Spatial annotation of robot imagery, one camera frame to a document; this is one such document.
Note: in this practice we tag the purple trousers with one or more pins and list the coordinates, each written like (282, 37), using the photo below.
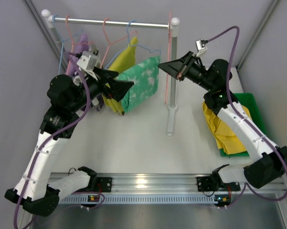
(81, 46)

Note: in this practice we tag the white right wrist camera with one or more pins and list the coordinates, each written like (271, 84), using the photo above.
(201, 47)

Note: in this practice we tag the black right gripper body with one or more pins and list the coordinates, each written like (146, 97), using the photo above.
(185, 67)

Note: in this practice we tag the pink hanger of purple trousers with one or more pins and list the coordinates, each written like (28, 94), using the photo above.
(90, 42)

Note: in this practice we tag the aluminium mounting rail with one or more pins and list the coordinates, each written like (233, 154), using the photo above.
(152, 189)

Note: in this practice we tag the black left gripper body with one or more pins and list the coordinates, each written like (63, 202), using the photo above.
(106, 83)

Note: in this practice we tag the empty light blue hanger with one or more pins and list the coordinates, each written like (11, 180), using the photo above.
(61, 42)

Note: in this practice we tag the pink hanger of olive trousers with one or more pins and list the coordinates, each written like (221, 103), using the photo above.
(132, 41)

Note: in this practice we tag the silver clothes rack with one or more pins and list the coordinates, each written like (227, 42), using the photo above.
(173, 31)

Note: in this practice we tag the camouflage trousers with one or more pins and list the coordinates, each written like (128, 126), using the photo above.
(98, 102)

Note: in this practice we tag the green plastic bin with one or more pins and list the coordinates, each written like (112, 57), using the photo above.
(249, 105)

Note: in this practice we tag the pink hanger of yellow trousers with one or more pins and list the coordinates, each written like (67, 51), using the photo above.
(168, 56)

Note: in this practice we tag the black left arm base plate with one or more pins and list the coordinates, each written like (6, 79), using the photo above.
(100, 184)

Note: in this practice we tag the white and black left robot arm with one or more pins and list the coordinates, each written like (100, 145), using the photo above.
(34, 192)

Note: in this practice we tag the olive yellow trousers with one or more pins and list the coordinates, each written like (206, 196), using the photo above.
(123, 61)

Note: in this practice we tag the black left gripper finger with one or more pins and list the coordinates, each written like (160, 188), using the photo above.
(118, 89)
(104, 75)

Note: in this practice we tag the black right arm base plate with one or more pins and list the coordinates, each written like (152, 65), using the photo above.
(211, 183)

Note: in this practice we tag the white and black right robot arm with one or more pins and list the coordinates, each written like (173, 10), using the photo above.
(268, 158)

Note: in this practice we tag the green tie-dye trousers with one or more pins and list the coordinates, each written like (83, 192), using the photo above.
(144, 75)

